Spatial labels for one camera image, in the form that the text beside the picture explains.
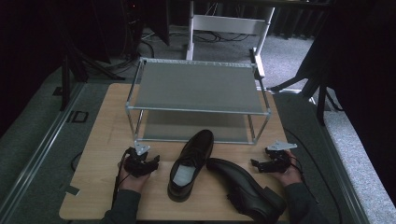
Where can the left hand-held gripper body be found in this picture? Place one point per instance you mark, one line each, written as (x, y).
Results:
(137, 164)

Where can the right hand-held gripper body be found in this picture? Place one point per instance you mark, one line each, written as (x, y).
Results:
(277, 161)

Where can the black leather shoe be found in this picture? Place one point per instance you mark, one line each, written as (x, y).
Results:
(238, 182)
(199, 143)

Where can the grey metal shoe rack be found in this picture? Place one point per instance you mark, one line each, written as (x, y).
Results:
(199, 87)

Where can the person's right hand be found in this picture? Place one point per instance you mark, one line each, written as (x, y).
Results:
(289, 177)

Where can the person's left hand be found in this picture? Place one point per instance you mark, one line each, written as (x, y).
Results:
(132, 184)

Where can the grey tape piece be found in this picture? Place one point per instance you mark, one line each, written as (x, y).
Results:
(71, 189)

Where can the black metal stand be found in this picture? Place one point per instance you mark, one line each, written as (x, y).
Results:
(320, 104)

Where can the black tripod stand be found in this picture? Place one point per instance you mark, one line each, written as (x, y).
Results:
(65, 79)

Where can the dark curtain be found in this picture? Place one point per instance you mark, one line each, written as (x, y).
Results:
(364, 62)
(28, 46)

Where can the metal floor rail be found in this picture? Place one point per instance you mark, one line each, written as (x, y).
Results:
(37, 149)
(345, 174)

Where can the white desk frame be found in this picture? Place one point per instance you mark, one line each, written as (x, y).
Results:
(227, 24)

